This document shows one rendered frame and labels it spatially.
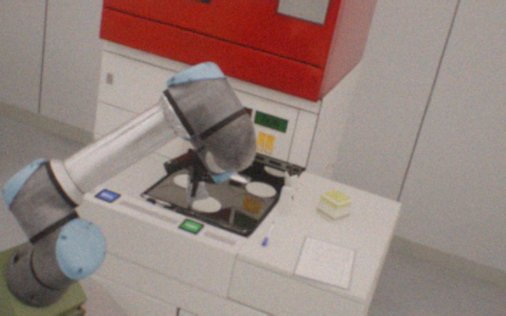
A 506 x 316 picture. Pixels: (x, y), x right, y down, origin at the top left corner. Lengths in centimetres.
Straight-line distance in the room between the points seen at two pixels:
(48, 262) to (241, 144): 47
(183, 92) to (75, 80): 306
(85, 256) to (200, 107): 39
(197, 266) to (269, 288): 20
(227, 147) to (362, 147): 244
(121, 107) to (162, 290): 84
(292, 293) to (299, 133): 68
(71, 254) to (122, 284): 56
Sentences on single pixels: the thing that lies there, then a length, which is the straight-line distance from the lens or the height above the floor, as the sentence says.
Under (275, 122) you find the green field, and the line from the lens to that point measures 226.
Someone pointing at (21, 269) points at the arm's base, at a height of 99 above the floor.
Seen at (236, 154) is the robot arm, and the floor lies 132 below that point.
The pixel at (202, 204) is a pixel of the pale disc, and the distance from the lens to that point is 208.
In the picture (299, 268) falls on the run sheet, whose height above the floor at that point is 97.
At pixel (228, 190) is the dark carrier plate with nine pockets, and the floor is 90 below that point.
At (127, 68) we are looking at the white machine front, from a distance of 245.
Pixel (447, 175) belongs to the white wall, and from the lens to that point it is 379.
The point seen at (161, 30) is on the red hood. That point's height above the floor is 131.
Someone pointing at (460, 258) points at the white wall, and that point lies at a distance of 397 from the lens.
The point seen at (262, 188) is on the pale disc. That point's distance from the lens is 225.
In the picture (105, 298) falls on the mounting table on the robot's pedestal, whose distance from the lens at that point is 176.
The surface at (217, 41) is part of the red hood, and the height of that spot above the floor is 133.
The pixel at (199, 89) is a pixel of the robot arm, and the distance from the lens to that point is 140.
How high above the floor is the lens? 188
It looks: 23 degrees down
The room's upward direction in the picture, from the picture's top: 12 degrees clockwise
